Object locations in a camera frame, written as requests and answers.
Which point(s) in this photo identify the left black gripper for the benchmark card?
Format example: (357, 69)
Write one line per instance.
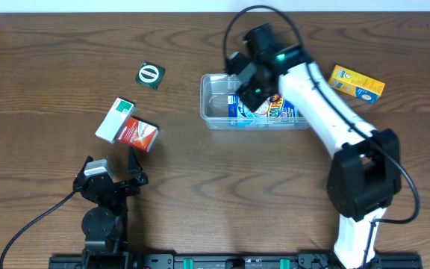
(129, 189)

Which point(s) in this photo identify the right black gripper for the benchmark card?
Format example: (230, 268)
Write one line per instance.
(251, 96)

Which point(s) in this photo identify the blue fever patch box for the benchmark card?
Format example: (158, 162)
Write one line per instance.
(275, 109)

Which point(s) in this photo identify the yellow medicine box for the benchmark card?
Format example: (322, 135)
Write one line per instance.
(356, 84)

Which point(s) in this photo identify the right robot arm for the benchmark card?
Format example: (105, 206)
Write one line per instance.
(364, 174)

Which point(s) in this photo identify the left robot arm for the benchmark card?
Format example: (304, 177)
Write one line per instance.
(104, 226)

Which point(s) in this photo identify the clear plastic container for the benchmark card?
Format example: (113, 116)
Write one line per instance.
(221, 108)

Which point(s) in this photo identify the white green Panadol box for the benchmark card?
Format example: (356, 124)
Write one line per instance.
(115, 119)

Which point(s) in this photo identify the red Panadol ActiFast box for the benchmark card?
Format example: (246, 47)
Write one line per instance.
(138, 134)

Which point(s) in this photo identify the dark green square box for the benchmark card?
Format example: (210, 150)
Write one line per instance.
(150, 75)

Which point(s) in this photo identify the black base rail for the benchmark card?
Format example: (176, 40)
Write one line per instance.
(168, 261)

